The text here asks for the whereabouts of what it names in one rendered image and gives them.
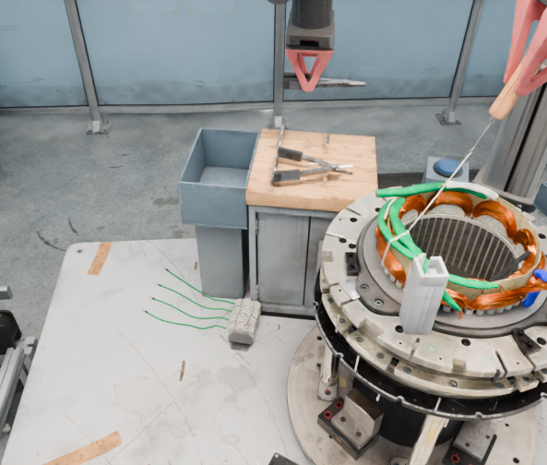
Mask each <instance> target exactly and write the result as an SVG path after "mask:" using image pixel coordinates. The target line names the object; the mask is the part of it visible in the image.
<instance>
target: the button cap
mask: <svg viewBox="0 0 547 465"><path fill-rule="evenodd" d="M459 165H460V164H459V163H458V162H457V161H455V160H452V159H442V160H439V161H438V162H437V164H436V169H437V170H438V171H440V172H441V173H446V174H453V173H454V172H455V171H456V169H457V168H458V166H459Z"/></svg>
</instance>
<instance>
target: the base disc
mask: <svg viewBox="0 0 547 465"><path fill-rule="evenodd" d="M325 347H326V343H325V341H324V339H323V337H322V335H321V333H320V331H319V328H318V326H315V327H314V328H313V329H312V330H311V331H310V332H309V333H308V334H307V335H306V337H305V338H304V339H303V341H302V342H301V344H300V345H299V347H298V349H297V350H296V352H295V354H294V356H293V358H292V360H291V365H290V369H289V373H288V378H287V391H286V395H287V407H288V413H289V416H290V420H291V426H292V429H293V431H294V433H295V435H296V438H297V440H298V442H299V444H300V446H301V448H302V449H303V452H304V453H305V455H306V456H307V458H309V460H310V461H311V463H312V464H313V465H389V462H390V461H391V460H392V459H393V458H394V457H396V458H403V459H407V458H408V457H409V455H410V451H411V449H412V447H404V446H401V445H398V444H395V443H393V442H391V441H389V440H387V439H385V438H383V437H382V436H381V435H379V437H378V440H377V441H376V442H375V443H374V444H373V445H372V446H371V447H369V448H368V449H367V450H366V451H365V452H364V453H363V454H362V455H361V456H360V457H359V458H358V459H357V460H355V459H354V458H353V457H352V456H351V455H350V454H349V453H348V452H347V451H346V450H345V449H344V448H343V447H342V446H341V445H340V444H339V443H338V442H337V441H336V440H335V439H334V438H333V437H332V436H331V435H329V434H328V433H327V432H326V431H325V430H324V429H323V428H322V427H321V426H320V425H319V424H318V423H317V417H318V414H319V413H321V412H322V411H323V410H324V409H326V408H327V407H328V406H329V405H330V404H331V403H333V402H334V401H335V400H336V399H338V398H339V397H342V398H343V399H344V400H345V395H346V394H347V393H348V392H349V391H351V390H352V382H353V378H354V376H353V375H352V374H351V373H350V372H349V371H348V370H347V369H346V368H345V367H344V366H343V365H342V364H341V363H340V361H339V375H340V376H341V377H343V378H345V379H346V387H340V386H339V382H338V395H337V397H336V398H335V399H333V400H325V399H321V398H320V397H319V396H318V387H319V377H320V367H321V365H322V364H323V362H324V354H325ZM485 422H487V423H489V424H490V427H492V428H493V429H494V430H495V434H496V435H497V438H496V440H495V443H494V445H493V448H492V451H491V453H490V455H489V457H488V459H487V461H486V463H485V465H533V463H534V460H535V458H536V453H537V447H538V423H537V416H536V412H535V409H534V407H533V408H531V409H529V410H527V411H523V412H522V413H519V414H516V415H512V416H509V417H506V418H505V420H504V421H503V422H502V423H501V424H499V423H490V422H488V421H487V420H486V421H485ZM455 436H456V435H454V436H453V437H452V438H451V439H449V440H448V441H446V442H445V443H444V444H441V445H439V446H436V447H434V450H433V452H432V454H431V456H430V458H429V460H428V462H432V463H433V465H445V464H444V463H443V460H444V457H445V455H446V453H447V451H448V450H449V448H450V446H451V444H452V442H453V440H454V438H455ZM320 448H322V450H320ZM387 448H388V449H387ZM320 451H322V452H320Z"/></svg>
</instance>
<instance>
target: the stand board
mask: <svg viewBox="0 0 547 465"><path fill-rule="evenodd" d="M279 134H280V130H274V129H261V133H260V137H259V140H258V144H257V148H256V155H255V158H254V162H253V166H252V170H251V173H250V177H249V181H248V185H247V188H246V192H245V197H246V205H257V206H269V207H280V208H291V209H313V210H324V211H336V212H341V211H342V210H343V209H345V208H346V207H347V206H349V204H350V203H352V202H353V201H355V200H357V199H359V198H361V197H364V196H366V195H368V194H371V193H373V192H375V190H376V189H378V182H377V168H376V153H375V137H366V136H353V135H340V134H329V147H328V153H326V142H327V134H326V133H313V132H300V131H287V130H284V136H283V140H282V147H283V148H286V149H294V150H299V151H302V152H303V154H304V155H307V156H310V157H313V158H316V159H319V160H321V161H326V162H329V163H332V164H352V165H353V167H342V168H340V169H341V170H343V171H348V172H352V173H353V174H346V173H333V172H331V173H327V184H326V185H323V182H324V174H323V173H321V174H316V175H311V176H306V177H300V180H297V181H285V182H275V185H274V191H273V192H270V182H271V177H272V173H273V167H274V162H275V158H276V153H277V148H278V144H279ZM316 168H321V167H320V166H317V165H314V164H311V163H307V161H301V162H299V161H292V160H288V159H283V158H279V165H278V171H284V170H296V169H300V171H306V170H311V169H316Z"/></svg>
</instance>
